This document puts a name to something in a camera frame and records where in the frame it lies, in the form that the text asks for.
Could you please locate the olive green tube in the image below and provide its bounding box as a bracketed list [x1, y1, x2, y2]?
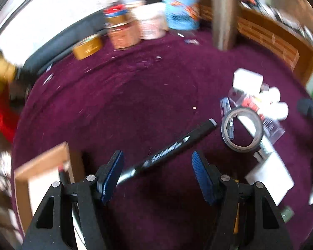
[280, 205, 295, 223]

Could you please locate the white glue bottle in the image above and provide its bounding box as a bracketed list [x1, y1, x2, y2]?
[255, 87, 289, 121]

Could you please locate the white power adapter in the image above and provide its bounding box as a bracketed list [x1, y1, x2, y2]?
[245, 150, 295, 205]

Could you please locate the black electrical tape roll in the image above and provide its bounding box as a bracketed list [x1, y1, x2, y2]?
[221, 107, 264, 153]

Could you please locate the white charger plug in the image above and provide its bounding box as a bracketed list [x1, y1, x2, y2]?
[232, 68, 264, 95]

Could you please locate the black marker grey cap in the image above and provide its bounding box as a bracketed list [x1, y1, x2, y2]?
[117, 119, 217, 185]

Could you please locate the black marker red cap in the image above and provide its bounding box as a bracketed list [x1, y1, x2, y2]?
[58, 165, 68, 185]

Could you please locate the cardboard tray box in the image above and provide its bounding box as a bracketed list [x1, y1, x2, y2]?
[14, 142, 85, 235]

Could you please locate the steel thermos bottle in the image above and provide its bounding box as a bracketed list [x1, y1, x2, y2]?
[212, 0, 239, 51]

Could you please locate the purple table cloth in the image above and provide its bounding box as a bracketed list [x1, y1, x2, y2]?
[12, 30, 313, 249]

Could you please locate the blue label snack jar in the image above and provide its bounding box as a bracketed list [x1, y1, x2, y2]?
[164, 0, 199, 31]

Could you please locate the white plastic jar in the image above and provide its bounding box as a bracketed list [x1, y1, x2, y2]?
[132, 2, 167, 40]

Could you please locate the yellow tape roll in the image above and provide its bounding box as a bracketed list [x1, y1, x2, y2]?
[72, 34, 103, 60]

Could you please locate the dark blue sofa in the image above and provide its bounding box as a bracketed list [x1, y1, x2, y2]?
[23, 10, 106, 76]

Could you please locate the orange label jar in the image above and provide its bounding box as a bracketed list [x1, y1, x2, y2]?
[103, 4, 141, 50]

